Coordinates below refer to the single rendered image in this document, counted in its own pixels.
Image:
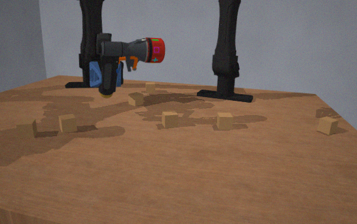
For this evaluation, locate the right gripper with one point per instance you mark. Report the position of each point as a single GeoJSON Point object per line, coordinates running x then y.
{"type": "Point", "coordinates": [93, 75]}

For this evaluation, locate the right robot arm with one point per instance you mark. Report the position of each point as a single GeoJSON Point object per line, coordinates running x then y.
{"type": "Point", "coordinates": [92, 25]}

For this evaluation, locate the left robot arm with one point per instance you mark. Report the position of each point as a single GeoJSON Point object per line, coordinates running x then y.
{"type": "Point", "coordinates": [225, 62]}

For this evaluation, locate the grey pistol-grip hose nozzle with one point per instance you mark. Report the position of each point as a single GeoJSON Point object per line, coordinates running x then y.
{"type": "Point", "coordinates": [148, 50]}

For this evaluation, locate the small tan block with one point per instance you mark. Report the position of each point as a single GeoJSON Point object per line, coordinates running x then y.
{"type": "Point", "coordinates": [150, 87]}
{"type": "Point", "coordinates": [169, 119]}
{"type": "Point", "coordinates": [26, 128]}
{"type": "Point", "coordinates": [224, 121]}
{"type": "Point", "coordinates": [327, 125]}
{"type": "Point", "coordinates": [136, 99]}
{"type": "Point", "coordinates": [68, 123]}

